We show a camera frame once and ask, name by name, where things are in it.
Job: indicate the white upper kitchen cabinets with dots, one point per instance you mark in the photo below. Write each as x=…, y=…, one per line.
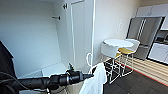
x=151, y=10

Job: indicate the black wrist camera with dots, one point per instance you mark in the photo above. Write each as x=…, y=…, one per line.
x=71, y=67

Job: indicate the round white table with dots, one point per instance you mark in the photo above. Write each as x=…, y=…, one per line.
x=118, y=42

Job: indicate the black wardrobe hook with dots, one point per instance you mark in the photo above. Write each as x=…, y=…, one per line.
x=56, y=17

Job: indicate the yellow bar stool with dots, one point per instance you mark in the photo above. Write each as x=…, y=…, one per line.
x=126, y=51

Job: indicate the white wardrobe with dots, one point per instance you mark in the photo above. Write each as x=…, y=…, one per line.
x=33, y=36

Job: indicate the white kitchen counter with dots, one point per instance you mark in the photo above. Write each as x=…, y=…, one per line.
x=159, y=52

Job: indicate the white clothes hanger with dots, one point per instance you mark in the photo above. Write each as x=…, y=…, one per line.
x=88, y=61

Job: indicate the white inner shelf unit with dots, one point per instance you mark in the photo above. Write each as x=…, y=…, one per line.
x=50, y=70

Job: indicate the small dark door hinge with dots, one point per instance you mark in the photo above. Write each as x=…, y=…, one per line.
x=65, y=5

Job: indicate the white shirt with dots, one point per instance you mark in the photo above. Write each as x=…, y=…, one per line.
x=95, y=81

